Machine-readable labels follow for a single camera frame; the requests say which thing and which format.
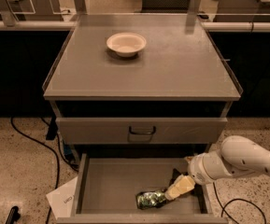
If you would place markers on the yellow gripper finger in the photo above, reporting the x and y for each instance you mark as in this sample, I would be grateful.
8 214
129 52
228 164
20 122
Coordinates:
182 185
175 175

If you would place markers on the white horizontal rail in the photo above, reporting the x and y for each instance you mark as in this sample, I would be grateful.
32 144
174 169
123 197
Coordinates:
257 27

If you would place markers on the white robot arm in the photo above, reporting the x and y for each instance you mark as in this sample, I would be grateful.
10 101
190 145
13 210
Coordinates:
237 157

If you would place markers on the grey top drawer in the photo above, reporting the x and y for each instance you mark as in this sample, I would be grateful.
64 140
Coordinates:
105 131

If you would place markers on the white paper bowl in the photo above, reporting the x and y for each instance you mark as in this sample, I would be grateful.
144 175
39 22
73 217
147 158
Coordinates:
126 44

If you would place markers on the black object on floor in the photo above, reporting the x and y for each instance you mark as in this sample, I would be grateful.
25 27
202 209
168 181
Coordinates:
13 215

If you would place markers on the grey drawer cabinet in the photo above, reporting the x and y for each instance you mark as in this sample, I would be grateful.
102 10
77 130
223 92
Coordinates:
179 74

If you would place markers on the white paper sheet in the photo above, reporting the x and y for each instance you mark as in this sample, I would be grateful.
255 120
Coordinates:
61 199

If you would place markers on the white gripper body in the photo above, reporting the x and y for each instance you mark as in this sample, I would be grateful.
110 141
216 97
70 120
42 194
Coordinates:
197 169

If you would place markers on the grey open middle drawer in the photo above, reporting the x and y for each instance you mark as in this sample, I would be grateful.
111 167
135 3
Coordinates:
106 190

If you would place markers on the green crushed can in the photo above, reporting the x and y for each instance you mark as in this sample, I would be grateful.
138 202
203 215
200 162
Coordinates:
150 199

